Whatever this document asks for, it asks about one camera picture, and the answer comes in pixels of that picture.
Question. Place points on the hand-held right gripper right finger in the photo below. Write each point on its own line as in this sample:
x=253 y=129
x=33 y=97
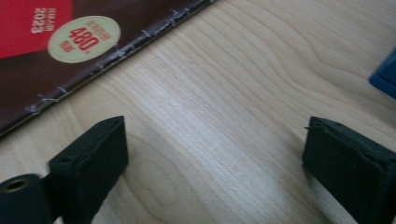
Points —
x=351 y=168

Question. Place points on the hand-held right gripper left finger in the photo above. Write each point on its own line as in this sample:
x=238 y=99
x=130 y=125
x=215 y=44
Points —
x=90 y=168

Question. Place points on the blue plastic file rack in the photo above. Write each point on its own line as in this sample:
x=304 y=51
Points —
x=386 y=77

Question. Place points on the dark brown and red magazine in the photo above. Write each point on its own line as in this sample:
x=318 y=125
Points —
x=28 y=84

